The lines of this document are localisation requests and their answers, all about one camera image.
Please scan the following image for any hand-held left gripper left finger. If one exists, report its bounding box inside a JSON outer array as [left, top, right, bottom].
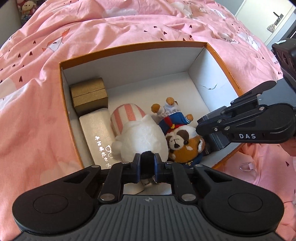
[[61, 153, 142, 205]]

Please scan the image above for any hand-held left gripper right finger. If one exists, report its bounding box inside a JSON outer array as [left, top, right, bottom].
[[154, 153, 232, 204]]

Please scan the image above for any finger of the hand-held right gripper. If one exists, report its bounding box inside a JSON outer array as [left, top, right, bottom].
[[196, 100, 264, 138], [230, 80, 277, 107]]

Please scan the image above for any white plush with striped ears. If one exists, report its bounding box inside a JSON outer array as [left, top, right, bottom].
[[110, 104, 170, 186]]

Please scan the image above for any dog plush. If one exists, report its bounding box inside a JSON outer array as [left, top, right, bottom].
[[151, 96, 205, 168]]

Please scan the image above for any white gift box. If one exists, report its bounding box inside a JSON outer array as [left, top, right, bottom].
[[79, 108, 117, 169]]

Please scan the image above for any gold gift box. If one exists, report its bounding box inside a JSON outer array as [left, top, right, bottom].
[[69, 77, 109, 116]]

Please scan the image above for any orange cardboard box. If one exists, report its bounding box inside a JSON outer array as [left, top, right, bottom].
[[58, 41, 244, 169]]

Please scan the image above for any pale pink pouch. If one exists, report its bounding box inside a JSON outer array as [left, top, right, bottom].
[[231, 145, 296, 200]]

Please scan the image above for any white door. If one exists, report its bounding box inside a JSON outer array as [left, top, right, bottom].
[[236, 0, 296, 48]]

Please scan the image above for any pink printed blanket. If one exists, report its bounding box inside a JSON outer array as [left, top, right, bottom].
[[0, 0, 296, 241]]

